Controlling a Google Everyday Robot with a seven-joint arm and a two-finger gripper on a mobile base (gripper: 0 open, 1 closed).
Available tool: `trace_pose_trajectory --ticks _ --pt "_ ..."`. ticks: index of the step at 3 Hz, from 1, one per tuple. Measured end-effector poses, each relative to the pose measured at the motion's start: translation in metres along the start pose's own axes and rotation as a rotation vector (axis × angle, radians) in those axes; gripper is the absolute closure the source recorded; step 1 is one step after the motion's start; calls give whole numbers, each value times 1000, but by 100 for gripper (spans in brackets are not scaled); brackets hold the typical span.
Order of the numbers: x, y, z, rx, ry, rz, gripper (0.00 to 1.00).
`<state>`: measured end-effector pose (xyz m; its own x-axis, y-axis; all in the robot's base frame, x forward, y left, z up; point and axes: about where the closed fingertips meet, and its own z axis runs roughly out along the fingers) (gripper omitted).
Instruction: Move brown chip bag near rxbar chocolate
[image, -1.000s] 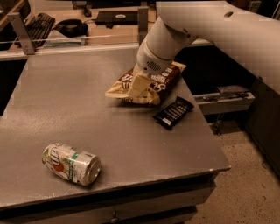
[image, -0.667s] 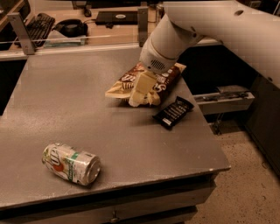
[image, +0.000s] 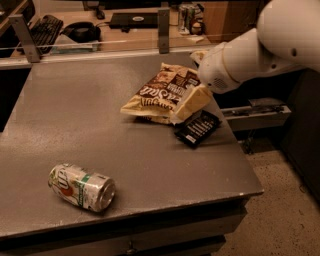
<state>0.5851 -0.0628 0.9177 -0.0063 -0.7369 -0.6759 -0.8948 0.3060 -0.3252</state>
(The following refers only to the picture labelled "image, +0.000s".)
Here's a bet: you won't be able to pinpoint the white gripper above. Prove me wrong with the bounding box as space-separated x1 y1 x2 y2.
170 42 240 125

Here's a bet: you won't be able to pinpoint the brown sea salt chip bag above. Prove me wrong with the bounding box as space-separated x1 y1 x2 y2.
120 63 200 124

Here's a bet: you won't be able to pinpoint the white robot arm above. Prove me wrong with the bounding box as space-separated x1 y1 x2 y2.
170 0 320 124

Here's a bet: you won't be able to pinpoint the black rxbar chocolate bar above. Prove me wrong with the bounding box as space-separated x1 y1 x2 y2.
175 110 221 148

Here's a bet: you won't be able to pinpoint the drink cans on desk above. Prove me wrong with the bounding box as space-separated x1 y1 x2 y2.
178 3 203 35

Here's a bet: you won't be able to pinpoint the brown cardboard box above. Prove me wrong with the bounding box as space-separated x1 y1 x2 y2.
203 0 263 43

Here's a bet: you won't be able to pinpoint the black laptop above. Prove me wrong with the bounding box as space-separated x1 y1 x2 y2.
109 13 158 29

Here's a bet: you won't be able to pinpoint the black headphones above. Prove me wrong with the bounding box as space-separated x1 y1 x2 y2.
61 22 101 43

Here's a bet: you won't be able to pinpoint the silver 7up soda can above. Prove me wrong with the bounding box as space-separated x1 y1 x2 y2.
48 163 116 212

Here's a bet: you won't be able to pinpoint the black keyboard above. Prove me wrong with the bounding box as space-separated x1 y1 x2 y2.
29 15 63 54

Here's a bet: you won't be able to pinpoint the grey metal rail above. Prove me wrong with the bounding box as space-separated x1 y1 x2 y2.
222 97 291 132

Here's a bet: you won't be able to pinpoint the grey middle metal bracket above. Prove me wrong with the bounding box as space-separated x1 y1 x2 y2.
158 8 170 54

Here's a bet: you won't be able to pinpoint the grey metal bracket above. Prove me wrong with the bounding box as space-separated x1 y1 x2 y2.
9 14 41 63
158 8 170 54

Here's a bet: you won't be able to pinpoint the grey left metal bracket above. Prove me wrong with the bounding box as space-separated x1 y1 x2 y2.
9 14 41 63

